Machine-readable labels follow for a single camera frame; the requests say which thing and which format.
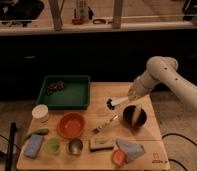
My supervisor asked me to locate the brown grapes bunch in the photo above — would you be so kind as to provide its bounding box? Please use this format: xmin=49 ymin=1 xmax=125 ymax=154
xmin=46 ymin=81 xmax=64 ymax=95

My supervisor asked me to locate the red object on shelf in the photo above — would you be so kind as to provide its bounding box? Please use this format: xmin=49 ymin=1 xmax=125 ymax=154
xmin=72 ymin=18 xmax=84 ymax=25

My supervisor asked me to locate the yellow banana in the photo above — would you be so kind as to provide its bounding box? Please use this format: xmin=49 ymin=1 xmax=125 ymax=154
xmin=131 ymin=104 xmax=142 ymax=127

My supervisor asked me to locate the black office chair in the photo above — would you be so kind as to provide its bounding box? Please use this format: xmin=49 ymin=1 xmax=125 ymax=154
xmin=0 ymin=0 xmax=44 ymax=27

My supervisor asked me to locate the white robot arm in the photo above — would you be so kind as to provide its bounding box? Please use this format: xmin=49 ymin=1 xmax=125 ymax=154
xmin=128 ymin=56 xmax=197 ymax=115

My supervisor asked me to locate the black pole stand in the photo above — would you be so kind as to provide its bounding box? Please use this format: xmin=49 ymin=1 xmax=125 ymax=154
xmin=5 ymin=122 xmax=17 ymax=171

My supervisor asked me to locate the black bowl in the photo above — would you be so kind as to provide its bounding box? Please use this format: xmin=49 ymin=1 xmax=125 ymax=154
xmin=123 ymin=105 xmax=147 ymax=129

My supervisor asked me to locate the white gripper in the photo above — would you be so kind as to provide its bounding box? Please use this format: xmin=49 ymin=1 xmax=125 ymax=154
xmin=128 ymin=76 xmax=156 ymax=101

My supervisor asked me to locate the white handled dish brush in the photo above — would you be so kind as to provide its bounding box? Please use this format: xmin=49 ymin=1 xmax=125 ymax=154
xmin=106 ymin=96 xmax=131 ymax=110

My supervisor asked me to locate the blue sponge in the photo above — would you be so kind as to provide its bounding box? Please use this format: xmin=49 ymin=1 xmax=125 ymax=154
xmin=24 ymin=134 xmax=44 ymax=159

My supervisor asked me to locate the white round container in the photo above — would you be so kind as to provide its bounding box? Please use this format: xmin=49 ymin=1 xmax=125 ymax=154
xmin=32 ymin=104 xmax=49 ymax=123

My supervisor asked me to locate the blue grey cloth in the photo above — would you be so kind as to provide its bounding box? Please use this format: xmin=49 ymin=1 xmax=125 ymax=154
xmin=116 ymin=139 xmax=145 ymax=163

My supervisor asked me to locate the white bottle on shelf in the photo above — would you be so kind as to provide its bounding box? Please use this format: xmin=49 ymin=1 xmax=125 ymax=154
xmin=75 ymin=0 xmax=94 ymax=22

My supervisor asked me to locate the small metal cup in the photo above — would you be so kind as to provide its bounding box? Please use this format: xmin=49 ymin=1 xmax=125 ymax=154
xmin=68 ymin=138 xmax=83 ymax=155

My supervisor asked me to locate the green pea pod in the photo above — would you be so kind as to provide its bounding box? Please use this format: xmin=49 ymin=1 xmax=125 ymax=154
xmin=24 ymin=128 xmax=49 ymax=141

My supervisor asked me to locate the metal fork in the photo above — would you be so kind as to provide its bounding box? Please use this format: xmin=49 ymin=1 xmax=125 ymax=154
xmin=92 ymin=115 xmax=119 ymax=134

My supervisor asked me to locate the red bowl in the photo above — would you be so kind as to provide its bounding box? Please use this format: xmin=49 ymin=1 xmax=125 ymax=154
xmin=57 ymin=112 xmax=85 ymax=139

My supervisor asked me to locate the black cable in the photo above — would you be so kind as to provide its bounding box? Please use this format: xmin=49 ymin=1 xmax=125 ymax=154
xmin=161 ymin=132 xmax=197 ymax=171

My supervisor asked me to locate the small green cup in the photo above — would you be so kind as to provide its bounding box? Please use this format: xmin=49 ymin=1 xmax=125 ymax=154
xmin=44 ymin=138 xmax=60 ymax=155

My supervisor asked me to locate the green plastic tray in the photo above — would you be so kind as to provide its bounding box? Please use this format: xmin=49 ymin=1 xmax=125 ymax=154
xmin=37 ymin=75 xmax=90 ymax=110

